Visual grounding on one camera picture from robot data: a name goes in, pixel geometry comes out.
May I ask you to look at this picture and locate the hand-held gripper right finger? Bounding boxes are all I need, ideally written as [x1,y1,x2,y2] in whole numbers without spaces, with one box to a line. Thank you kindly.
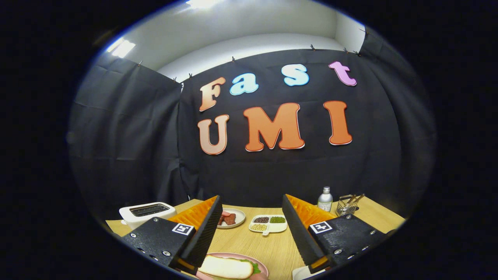
[282,194,389,275]

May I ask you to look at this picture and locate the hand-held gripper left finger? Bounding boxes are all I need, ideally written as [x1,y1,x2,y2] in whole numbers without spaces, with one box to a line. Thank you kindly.
[121,194,223,275]

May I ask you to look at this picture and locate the toasted bread slice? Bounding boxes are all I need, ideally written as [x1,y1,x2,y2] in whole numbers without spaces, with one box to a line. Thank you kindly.
[198,255,254,279]

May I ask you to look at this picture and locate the white divided bean dish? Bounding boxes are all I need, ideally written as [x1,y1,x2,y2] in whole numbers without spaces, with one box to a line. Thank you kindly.
[249,215,288,236]

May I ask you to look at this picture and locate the grey round plate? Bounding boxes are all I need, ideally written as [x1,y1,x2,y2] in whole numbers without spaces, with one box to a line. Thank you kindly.
[218,208,246,229]

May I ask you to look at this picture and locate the pink plate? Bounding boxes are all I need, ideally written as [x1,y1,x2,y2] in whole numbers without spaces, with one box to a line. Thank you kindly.
[195,252,269,280]

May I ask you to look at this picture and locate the white empty dish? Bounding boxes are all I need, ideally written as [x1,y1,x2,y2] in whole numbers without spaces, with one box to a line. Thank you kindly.
[292,266,325,280]

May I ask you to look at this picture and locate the green label metal bottle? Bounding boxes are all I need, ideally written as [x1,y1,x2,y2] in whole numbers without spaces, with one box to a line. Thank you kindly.
[317,186,333,213]

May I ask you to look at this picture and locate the black backdrop cloth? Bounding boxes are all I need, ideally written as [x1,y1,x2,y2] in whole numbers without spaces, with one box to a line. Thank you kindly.
[68,23,436,222]

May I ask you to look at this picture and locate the white toaster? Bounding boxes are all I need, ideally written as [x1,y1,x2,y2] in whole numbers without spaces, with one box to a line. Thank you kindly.
[119,202,177,230]

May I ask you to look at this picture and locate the row of black cloth clips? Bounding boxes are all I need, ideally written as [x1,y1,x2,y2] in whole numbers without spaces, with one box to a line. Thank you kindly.
[136,28,369,82]

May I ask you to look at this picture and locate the ceiling light panel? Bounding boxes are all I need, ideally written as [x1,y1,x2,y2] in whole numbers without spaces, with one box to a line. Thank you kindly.
[107,38,136,58]

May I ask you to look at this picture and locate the wire cutlery holder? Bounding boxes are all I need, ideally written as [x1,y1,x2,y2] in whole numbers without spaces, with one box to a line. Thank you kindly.
[335,193,360,217]

